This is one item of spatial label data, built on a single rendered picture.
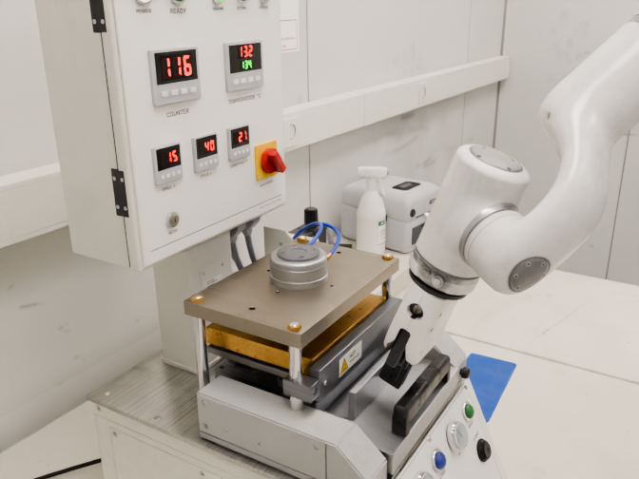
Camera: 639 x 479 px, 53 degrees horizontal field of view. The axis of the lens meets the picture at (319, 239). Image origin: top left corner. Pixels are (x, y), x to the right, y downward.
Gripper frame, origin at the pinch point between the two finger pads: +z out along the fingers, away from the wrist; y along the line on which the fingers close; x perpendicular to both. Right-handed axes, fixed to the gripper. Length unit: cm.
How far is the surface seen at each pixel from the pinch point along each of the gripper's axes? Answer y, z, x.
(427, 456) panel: -1.7, 7.9, -8.9
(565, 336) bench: 70, 21, -18
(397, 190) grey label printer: 92, 19, 38
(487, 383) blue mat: 43, 24, -10
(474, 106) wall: 213, 20, 58
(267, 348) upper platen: -10.1, 0.4, 14.0
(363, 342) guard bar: -0.1, -1.0, 5.4
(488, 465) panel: 12.4, 15.3, -16.4
